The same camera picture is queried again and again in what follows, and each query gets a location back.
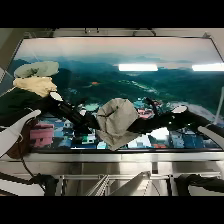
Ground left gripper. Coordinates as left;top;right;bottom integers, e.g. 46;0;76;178
77;112;101;133

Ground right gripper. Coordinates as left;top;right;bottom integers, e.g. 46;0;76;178
127;117;153;135

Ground grey T-shirt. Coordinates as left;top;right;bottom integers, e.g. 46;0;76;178
95;97;140;152

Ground cream garment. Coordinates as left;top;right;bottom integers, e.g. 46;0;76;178
12;76;58;98

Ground brown garment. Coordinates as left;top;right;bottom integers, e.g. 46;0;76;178
5;117;38;160

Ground pale green garment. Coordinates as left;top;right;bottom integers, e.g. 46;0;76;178
13;60;61;80

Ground dark green garment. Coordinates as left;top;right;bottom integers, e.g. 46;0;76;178
0;87;45;128

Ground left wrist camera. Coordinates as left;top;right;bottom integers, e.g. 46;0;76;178
75;97;88;112

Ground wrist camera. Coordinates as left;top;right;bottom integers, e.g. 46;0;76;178
75;97;88;112
144;97;159;113

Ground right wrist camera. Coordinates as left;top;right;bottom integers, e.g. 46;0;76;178
144;97;159;113

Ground silver frame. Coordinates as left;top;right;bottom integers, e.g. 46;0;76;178
0;27;224;197

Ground black cable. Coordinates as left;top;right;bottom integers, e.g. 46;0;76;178
19;156;45;188

